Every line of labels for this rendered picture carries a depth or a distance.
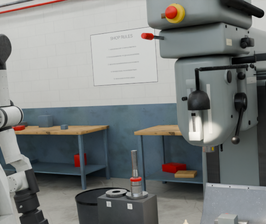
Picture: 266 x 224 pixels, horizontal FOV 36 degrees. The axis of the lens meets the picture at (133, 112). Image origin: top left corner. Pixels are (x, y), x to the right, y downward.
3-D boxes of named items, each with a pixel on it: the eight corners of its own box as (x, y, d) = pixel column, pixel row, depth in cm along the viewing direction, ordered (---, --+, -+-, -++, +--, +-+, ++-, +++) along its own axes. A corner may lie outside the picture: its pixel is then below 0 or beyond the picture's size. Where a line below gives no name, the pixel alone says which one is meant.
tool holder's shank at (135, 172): (141, 177, 169) (139, 150, 168) (136, 178, 166) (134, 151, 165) (135, 176, 171) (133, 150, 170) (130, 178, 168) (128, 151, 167)
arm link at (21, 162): (11, 192, 163) (0, 159, 163) (25, 186, 171) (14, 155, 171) (24, 188, 160) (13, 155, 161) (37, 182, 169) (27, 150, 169)
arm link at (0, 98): (-20, 129, 161) (-27, 72, 160) (2, 125, 173) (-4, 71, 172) (4, 128, 157) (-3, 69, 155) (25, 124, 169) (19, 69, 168)
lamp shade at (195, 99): (187, 110, 131) (185, 91, 130) (188, 109, 138) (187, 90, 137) (210, 109, 129) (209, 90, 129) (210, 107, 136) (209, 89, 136)
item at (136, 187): (144, 192, 169) (143, 179, 169) (137, 195, 166) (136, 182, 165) (135, 191, 172) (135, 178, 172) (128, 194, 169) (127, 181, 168)
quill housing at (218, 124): (228, 148, 140) (223, 53, 138) (172, 146, 151) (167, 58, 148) (243, 139, 157) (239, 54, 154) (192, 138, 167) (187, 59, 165)
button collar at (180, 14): (183, 21, 128) (182, 2, 128) (165, 24, 131) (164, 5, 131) (185, 22, 130) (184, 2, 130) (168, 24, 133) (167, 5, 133)
